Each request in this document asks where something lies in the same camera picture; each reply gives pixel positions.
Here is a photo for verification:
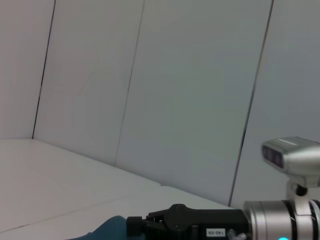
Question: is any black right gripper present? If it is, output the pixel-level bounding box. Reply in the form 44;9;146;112
126;203;251;240

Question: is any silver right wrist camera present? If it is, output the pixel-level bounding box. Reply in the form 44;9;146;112
260;136;320;189

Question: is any teal t-shirt with FREE print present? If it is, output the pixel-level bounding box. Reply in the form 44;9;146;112
64;215;131;240

